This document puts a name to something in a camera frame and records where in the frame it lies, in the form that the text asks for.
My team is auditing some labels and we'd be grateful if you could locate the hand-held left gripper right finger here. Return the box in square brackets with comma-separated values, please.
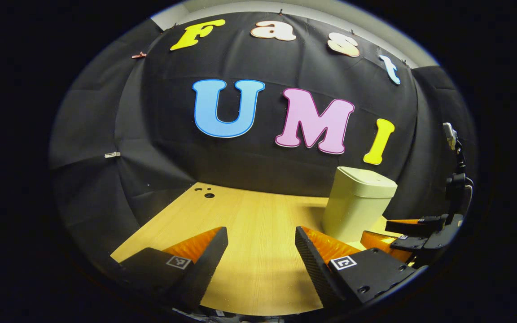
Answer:
[294, 226, 429, 310]

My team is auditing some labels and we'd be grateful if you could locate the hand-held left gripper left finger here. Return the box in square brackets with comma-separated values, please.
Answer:
[110, 227, 229, 312]

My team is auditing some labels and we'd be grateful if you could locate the pale green desktop garbage bin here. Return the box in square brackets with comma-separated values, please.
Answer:
[322, 166, 398, 243]

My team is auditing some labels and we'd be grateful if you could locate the wooden desktop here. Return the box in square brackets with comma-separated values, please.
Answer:
[110, 182, 414, 317]

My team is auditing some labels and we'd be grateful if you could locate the black backdrop cloth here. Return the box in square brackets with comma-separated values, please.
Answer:
[48, 11, 479, 270]

